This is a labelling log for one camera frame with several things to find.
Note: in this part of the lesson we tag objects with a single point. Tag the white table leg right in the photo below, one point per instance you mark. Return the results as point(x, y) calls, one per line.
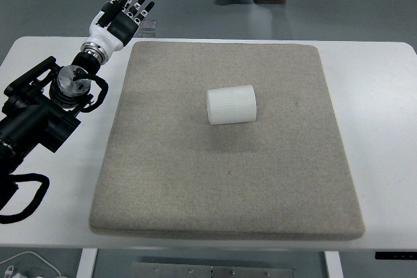
point(333, 264)

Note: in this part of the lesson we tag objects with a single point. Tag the beige felt mat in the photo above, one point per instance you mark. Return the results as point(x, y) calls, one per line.
point(168, 173)

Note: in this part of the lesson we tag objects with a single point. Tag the clear plastic floor box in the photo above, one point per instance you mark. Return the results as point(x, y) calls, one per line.
point(147, 29)

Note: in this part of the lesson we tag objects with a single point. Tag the white ribbed cup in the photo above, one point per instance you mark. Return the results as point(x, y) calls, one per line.
point(231, 105)

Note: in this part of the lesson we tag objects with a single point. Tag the black table control panel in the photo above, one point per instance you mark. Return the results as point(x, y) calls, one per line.
point(396, 255)

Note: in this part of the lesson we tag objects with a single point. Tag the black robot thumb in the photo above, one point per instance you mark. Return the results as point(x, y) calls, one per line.
point(112, 14)

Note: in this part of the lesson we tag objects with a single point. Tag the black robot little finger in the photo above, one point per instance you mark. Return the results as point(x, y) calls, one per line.
point(143, 13)

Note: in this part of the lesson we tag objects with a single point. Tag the white table leg left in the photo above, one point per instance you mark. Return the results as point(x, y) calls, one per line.
point(87, 263)

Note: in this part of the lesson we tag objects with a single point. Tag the white table leg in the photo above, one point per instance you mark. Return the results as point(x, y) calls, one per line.
point(333, 264)
point(87, 263)

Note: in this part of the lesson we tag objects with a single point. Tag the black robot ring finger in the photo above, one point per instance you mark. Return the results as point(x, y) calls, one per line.
point(134, 9)

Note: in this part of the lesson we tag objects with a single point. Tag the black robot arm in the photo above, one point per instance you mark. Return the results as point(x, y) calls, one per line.
point(42, 104)

